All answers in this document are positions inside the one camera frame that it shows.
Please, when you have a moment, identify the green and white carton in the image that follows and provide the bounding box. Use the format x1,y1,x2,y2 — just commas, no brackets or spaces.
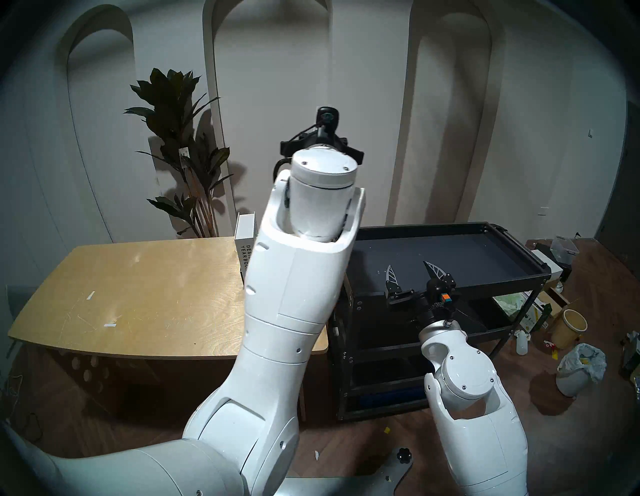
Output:
520,295,553,333

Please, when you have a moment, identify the black metal utility cart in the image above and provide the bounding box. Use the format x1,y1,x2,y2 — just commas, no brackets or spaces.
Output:
327,221,552,422

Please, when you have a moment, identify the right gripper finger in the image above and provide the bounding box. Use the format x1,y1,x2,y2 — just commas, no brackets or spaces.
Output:
384,263,416,307
423,260,457,304

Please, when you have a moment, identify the tall green potted plant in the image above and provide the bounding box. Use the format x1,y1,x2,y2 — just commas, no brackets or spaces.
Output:
124,68,235,238

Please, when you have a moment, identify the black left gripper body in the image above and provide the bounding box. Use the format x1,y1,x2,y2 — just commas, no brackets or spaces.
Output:
299,131,347,152

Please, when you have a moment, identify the white cardboard box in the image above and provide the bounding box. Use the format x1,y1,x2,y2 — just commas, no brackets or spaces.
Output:
531,248,564,281

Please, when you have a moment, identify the dark carton with plastic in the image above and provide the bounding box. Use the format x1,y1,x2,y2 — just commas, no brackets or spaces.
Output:
620,330,640,381

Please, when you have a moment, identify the pale green plastic bag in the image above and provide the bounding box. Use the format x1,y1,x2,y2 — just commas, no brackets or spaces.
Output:
492,292,531,321

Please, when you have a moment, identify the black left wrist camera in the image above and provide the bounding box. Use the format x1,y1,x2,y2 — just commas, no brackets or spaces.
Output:
316,106,341,146

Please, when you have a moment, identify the clear plastic storage box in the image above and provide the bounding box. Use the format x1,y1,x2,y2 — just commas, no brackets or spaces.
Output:
550,236,580,265

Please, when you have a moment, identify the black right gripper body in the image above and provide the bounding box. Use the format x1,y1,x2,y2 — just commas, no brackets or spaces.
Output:
399,291,455,327

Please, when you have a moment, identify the white Design Hotels yearbook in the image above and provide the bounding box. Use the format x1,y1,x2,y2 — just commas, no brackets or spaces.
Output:
234,212,257,286

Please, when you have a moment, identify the grey metal robot base plate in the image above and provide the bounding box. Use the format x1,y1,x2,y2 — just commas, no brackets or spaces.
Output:
287,447,415,496

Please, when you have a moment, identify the light wooden table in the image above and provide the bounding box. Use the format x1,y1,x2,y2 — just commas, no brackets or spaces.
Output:
7,236,329,423

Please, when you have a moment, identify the brown cardboard box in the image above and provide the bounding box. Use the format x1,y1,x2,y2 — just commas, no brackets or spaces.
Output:
537,287,576,321

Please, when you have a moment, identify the beige plastic bucket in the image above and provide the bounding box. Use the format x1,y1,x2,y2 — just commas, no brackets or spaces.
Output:
550,309,589,350

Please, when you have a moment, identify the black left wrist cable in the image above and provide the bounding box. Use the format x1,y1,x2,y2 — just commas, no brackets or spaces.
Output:
272,127,321,177

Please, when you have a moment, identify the white bagged trash bin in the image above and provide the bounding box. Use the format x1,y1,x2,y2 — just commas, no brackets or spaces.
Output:
556,343,608,398

